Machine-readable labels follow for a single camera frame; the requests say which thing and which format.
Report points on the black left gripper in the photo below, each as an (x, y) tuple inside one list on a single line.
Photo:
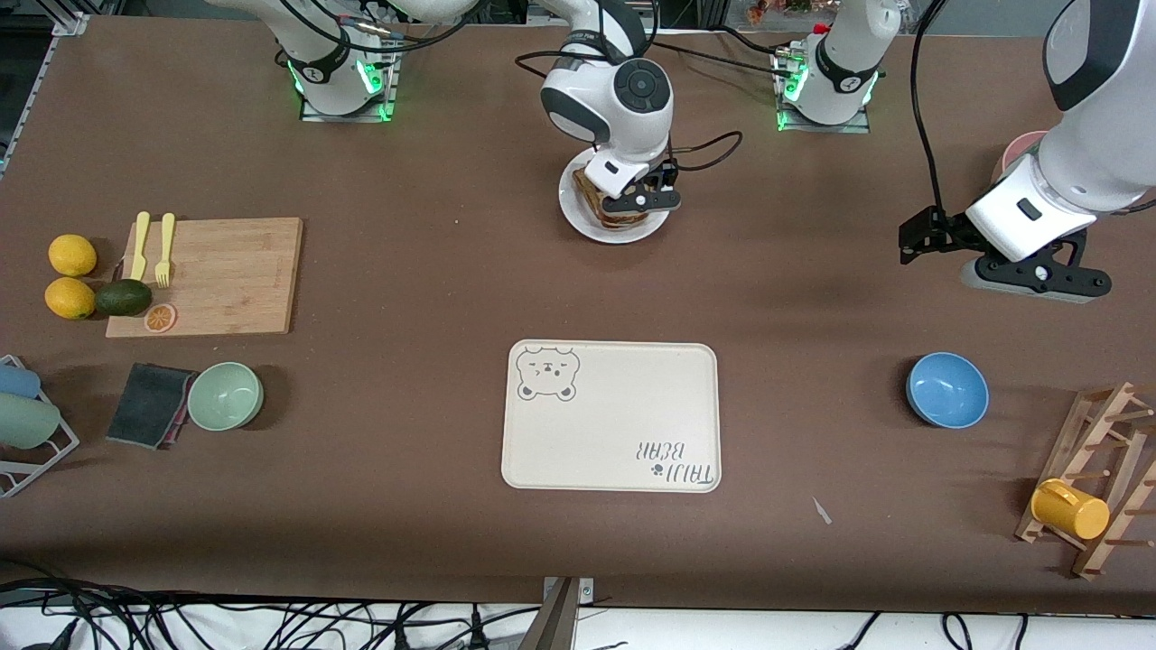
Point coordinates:
[(948, 233)]

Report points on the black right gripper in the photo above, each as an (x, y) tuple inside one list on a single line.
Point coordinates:
[(667, 171)]

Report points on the white round plate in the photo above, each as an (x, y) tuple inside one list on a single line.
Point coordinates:
[(571, 212)]

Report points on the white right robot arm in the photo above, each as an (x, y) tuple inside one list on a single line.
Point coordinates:
[(623, 99)]

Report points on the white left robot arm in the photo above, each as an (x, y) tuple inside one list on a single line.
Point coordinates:
[(1084, 144)]

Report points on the pink bowl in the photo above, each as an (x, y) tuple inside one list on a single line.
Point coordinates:
[(1016, 153)]

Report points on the blue bowl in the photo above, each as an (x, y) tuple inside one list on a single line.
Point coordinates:
[(947, 390)]

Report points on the beige bear print tray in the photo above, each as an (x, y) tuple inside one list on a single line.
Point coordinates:
[(614, 424)]

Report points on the wooden peg cup rack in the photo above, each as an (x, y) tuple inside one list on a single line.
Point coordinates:
[(1120, 433)]

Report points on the small grey tape scrap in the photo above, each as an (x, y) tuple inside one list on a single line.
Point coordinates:
[(821, 511)]

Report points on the yellow cup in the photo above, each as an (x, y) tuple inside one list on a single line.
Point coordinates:
[(1070, 510)]

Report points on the wooden cutting board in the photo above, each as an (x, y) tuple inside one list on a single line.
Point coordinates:
[(212, 280)]

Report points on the pale green bowl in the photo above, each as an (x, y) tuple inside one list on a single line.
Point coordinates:
[(225, 396)]

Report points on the yellow plastic fork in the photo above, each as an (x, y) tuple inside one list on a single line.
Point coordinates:
[(165, 257)]

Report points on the orange fruit slice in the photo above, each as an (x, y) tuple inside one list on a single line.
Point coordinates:
[(160, 318)]

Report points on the yellow plastic knife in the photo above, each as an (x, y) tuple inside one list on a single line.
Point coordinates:
[(139, 244)]

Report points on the dark green avocado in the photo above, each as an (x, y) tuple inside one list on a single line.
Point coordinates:
[(124, 298)]

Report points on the dark grey sponge cloth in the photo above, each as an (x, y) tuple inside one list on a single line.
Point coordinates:
[(149, 404)]

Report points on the yellow lemon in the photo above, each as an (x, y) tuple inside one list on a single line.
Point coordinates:
[(72, 255), (69, 298)]

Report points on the light blue cup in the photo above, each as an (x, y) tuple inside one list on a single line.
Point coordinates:
[(18, 381)]

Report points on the pale green cup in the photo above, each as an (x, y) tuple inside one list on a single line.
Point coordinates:
[(27, 422)]

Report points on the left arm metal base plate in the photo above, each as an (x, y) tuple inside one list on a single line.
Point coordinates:
[(858, 126)]

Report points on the aluminium frame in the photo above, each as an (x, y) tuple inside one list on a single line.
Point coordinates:
[(686, 9)]

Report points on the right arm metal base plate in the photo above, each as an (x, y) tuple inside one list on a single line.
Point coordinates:
[(390, 90)]

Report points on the grey metal camera bracket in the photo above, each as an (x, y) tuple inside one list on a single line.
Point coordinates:
[(562, 623)]

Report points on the metal corner bracket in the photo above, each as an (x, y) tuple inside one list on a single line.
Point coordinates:
[(70, 23)]

